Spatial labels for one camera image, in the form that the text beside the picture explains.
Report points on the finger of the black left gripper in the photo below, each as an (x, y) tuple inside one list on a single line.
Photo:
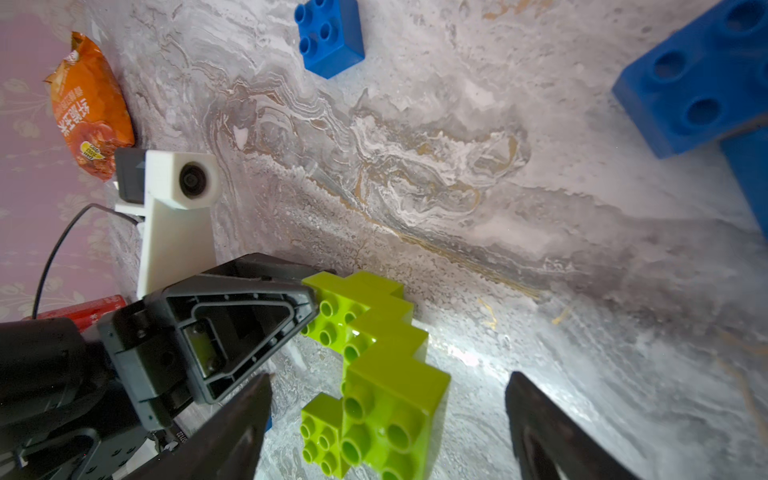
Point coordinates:
[(199, 338), (264, 267)]

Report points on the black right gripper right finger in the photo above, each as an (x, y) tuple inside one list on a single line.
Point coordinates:
[(548, 444)]

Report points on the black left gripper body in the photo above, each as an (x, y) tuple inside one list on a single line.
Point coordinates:
[(64, 412)]

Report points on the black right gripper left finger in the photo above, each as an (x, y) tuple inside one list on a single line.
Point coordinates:
[(227, 446)]

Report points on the green 2x4 lego brick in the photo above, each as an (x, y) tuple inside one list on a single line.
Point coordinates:
[(393, 410)]

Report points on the green 2x2 lego brick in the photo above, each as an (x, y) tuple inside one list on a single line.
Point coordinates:
[(320, 429), (371, 329)]

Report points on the blue 2x2 lego brick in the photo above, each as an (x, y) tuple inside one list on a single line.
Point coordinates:
[(330, 36)]

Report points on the blue lego brick assembly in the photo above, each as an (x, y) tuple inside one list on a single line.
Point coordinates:
[(708, 82)]

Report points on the red soda can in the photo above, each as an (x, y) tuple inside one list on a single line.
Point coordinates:
[(85, 314)]

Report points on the orange snack bag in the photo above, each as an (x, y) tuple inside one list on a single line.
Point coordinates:
[(89, 108)]

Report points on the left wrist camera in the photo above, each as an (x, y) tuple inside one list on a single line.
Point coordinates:
[(173, 193)]

